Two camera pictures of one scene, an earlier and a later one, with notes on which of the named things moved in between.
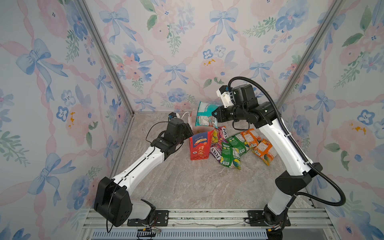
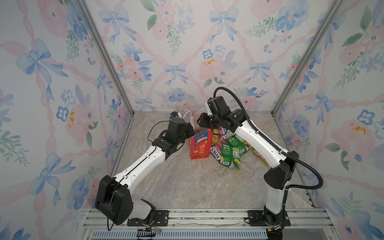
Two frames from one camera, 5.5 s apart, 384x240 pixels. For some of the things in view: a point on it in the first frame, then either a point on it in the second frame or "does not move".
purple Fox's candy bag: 216,150 does not move
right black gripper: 220,111 → 202,118
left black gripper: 187,129 does not move
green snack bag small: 238,141 does not move
